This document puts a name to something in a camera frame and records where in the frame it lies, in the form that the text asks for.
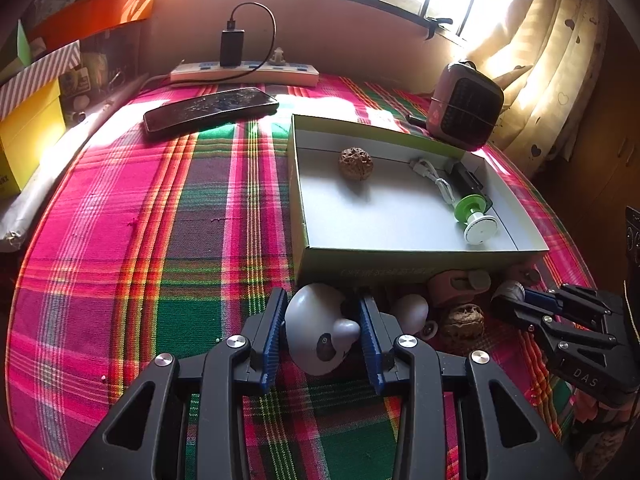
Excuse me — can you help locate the white usb cable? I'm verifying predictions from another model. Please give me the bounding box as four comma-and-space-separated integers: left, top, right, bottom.
409, 157, 458, 207

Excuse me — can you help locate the right black camera box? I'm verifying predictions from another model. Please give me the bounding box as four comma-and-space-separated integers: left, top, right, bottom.
625, 206, 640, 282

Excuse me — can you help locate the black charger cable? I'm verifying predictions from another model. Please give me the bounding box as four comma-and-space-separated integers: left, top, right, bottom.
142, 1, 278, 92

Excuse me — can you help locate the small walnut in tray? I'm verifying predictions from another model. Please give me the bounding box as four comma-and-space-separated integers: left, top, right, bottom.
338, 146, 374, 182

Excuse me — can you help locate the black smartphone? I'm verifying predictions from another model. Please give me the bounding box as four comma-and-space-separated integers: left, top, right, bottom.
142, 87, 280, 139

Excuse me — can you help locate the pink black mini heater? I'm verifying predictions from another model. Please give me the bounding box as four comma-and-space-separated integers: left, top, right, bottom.
426, 61, 504, 152

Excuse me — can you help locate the black charger adapter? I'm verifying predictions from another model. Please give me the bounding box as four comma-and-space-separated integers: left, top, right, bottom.
219, 18, 244, 68

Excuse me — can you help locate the white panda toy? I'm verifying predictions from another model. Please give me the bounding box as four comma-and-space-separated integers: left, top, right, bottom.
284, 283, 360, 376

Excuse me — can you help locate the plaid tablecloth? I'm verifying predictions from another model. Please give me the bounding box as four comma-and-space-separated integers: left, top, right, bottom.
4, 76, 593, 479

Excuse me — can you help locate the white power strip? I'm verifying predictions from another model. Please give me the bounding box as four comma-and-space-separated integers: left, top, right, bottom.
169, 61, 320, 87

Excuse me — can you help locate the pink cable clip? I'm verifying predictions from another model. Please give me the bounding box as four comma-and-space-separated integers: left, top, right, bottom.
426, 270, 491, 308
503, 263, 541, 287

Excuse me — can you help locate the silver round knob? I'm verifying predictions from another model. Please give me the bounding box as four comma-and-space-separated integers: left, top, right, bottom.
490, 280, 526, 310

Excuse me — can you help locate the large brown walnut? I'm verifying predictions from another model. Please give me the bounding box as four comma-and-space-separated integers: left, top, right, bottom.
439, 302, 485, 354

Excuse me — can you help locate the yellow box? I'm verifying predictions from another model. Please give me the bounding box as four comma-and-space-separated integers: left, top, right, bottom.
0, 79, 66, 198

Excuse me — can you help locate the green box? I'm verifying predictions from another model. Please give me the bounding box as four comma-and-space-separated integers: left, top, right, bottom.
0, 21, 32, 84

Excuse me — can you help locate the green white suction holder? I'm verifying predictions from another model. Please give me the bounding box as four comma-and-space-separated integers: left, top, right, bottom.
454, 194, 498, 246

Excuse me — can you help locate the cream heart curtain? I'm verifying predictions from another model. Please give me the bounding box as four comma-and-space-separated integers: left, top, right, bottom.
467, 0, 608, 177

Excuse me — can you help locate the black battery pack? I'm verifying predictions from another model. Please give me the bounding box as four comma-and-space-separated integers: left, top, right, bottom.
445, 159, 492, 212

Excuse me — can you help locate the striped box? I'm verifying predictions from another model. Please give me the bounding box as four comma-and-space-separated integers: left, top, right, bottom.
0, 40, 81, 120

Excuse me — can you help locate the small figurine on strip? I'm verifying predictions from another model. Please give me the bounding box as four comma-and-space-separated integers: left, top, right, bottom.
268, 47, 286, 66

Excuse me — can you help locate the orange tray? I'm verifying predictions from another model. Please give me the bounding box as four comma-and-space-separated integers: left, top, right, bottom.
26, 0, 154, 51

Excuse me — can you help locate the green white cardboard tray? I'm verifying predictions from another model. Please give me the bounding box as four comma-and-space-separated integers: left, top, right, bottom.
288, 114, 548, 286

